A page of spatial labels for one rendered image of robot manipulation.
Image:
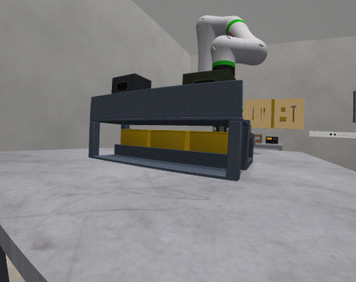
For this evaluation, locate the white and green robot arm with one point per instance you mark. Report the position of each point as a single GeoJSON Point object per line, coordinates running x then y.
{"type": "Point", "coordinates": [227, 49]}

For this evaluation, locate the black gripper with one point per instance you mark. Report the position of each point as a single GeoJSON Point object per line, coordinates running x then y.
{"type": "Point", "coordinates": [226, 128]}

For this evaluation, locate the dark blue-grey metal shelf rack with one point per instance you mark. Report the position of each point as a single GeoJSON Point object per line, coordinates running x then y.
{"type": "Point", "coordinates": [218, 103]}

